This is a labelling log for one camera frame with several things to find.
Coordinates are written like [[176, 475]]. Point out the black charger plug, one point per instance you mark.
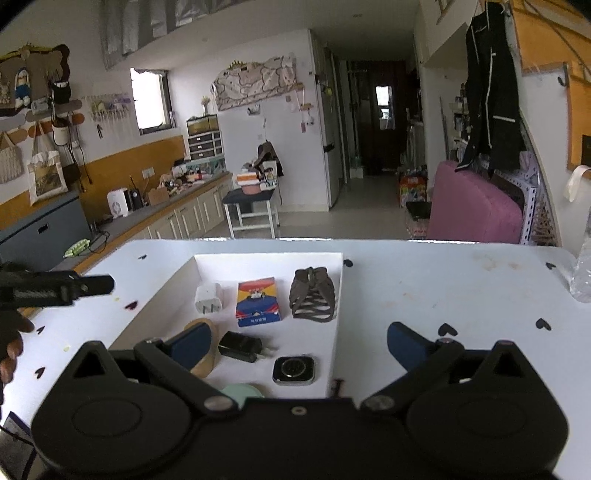
[[240, 346]]

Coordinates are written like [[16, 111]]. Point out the wooden staircase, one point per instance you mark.
[[549, 37]]

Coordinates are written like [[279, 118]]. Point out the white charger plug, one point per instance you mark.
[[208, 300]]

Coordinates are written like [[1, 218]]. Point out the white cloth strip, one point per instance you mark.
[[575, 182]]

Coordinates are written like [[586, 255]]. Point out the white wall rack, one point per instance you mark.
[[108, 107]]

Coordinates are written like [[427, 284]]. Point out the white perforated shelf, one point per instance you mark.
[[538, 207]]

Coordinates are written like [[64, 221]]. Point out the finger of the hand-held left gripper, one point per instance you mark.
[[97, 286]]

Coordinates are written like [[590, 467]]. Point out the person's left hand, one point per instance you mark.
[[9, 332]]

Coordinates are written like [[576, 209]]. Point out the small cardboard box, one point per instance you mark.
[[158, 197]]

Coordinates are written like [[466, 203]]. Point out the glass fish tank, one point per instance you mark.
[[203, 125]]

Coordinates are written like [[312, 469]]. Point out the pink sofa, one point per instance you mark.
[[471, 207]]

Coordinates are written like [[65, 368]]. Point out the black hanging jacket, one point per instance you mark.
[[494, 92]]

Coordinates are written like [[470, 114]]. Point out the patterned wall cloth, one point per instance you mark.
[[254, 83]]

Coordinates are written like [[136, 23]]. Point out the clear plastic water bottle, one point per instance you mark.
[[582, 272]]

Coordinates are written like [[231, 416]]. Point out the grey drawer organizer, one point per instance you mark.
[[205, 146]]

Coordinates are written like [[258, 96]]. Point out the kitchen counter with cabinets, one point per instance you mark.
[[184, 217]]

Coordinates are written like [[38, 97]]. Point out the window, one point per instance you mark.
[[150, 101]]

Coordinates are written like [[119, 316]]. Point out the colourful box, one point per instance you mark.
[[413, 189]]

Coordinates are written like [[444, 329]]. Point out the brown hair claw clip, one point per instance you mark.
[[314, 295]]

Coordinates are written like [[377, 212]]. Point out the printed canvas tote bag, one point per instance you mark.
[[46, 177]]

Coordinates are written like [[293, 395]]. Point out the red and blue card box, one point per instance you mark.
[[257, 302]]

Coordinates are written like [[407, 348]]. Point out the brown bear wall organizer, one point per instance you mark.
[[32, 78]]

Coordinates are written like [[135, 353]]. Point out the grey blue chest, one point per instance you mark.
[[41, 230]]

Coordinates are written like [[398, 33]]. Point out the dark wooden door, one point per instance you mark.
[[369, 138]]

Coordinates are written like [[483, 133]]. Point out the small white heater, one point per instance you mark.
[[117, 203]]

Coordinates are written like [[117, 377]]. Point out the silver foil panels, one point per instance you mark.
[[161, 27]]

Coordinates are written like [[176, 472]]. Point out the oval wooden block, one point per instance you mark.
[[213, 355]]

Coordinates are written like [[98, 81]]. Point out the green patterned cloth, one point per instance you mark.
[[76, 248]]

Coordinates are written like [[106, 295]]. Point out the white knit bag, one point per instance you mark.
[[10, 161]]

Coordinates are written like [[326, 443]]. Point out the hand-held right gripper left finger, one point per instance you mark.
[[189, 345]]

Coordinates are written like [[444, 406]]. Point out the black handheld radio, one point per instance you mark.
[[136, 198]]

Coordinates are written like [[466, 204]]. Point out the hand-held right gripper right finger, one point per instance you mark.
[[407, 346]]

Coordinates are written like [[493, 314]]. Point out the pink lunch box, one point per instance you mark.
[[248, 183]]

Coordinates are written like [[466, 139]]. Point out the white stool with blue top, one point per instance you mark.
[[249, 197]]

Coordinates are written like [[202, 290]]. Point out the white rectangular tray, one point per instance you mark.
[[166, 304]]

